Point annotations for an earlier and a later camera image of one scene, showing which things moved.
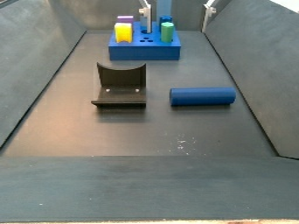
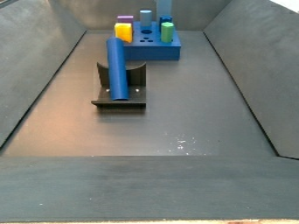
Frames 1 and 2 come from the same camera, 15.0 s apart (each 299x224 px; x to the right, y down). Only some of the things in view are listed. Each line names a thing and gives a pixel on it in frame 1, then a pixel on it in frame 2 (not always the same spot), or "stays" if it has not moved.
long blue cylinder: x=202 y=96 -> x=116 y=68
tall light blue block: x=163 y=8 stays
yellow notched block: x=123 y=32 stays
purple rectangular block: x=126 y=18 stays
